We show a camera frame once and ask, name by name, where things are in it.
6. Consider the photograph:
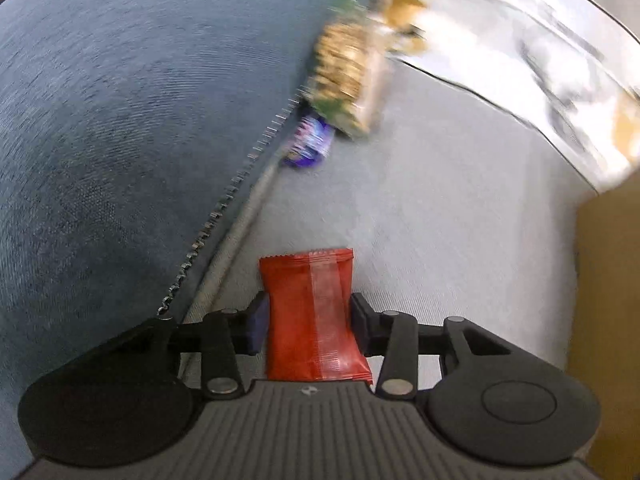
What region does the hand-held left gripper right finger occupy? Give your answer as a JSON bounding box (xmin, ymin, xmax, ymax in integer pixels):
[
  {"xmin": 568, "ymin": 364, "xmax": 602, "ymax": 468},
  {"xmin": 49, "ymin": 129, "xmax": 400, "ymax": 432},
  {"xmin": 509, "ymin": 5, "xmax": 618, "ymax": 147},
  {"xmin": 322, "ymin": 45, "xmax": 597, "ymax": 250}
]
[{"xmin": 350, "ymin": 292, "xmax": 521, "ymax": 401}]

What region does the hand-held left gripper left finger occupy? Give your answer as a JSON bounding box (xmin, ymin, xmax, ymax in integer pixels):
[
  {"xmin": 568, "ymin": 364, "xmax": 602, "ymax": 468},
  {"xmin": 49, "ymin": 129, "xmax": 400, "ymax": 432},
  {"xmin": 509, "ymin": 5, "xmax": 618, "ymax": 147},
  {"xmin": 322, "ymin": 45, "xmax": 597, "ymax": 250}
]
[{"xmin": 112, "ymin": 292, "xmax": 271, "ymax": 401}]

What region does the red snack packet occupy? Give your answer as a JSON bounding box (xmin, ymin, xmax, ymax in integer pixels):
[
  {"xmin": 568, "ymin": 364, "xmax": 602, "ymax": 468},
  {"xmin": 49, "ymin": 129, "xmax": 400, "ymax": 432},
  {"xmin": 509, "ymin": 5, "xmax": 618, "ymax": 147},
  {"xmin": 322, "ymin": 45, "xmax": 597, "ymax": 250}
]
[{"xmin": 258, "ymin": 248, "xmax": 373, "ymax": 386}]

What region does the brown cardboard box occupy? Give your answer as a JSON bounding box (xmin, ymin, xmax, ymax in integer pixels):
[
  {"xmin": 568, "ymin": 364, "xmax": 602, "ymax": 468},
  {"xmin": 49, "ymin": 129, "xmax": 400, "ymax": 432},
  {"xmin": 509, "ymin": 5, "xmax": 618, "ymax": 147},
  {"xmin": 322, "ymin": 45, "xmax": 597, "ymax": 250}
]
[{"xmin": 565, "ymin": 170, "xmax": 640, "ymax": 480}]

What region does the purple snack packet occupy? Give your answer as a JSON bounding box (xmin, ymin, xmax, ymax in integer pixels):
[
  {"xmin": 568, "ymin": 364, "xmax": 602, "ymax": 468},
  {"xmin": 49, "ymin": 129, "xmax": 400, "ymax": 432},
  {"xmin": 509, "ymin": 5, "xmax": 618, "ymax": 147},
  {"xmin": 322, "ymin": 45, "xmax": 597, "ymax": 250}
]
[{"xmin": 280, "ymin": 114, "xmax": 337, "ymax": 170}]

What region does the blue fabric cushion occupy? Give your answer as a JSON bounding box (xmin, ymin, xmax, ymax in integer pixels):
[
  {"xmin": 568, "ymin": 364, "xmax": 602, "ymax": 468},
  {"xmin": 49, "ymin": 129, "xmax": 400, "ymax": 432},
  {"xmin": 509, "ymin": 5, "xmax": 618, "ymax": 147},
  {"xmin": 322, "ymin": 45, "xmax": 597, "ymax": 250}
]
[{"xmin": 0, "ymin": 0, "xmax": 388, "ymax": 471}]

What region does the granola snack packet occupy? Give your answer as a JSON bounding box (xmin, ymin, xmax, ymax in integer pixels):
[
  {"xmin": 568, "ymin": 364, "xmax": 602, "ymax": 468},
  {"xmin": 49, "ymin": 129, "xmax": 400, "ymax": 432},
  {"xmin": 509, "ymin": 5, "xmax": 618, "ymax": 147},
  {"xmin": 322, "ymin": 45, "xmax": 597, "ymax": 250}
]
[{"xmin": 305, "ymin": 0, "xmax": 396, "ymax": 141}]

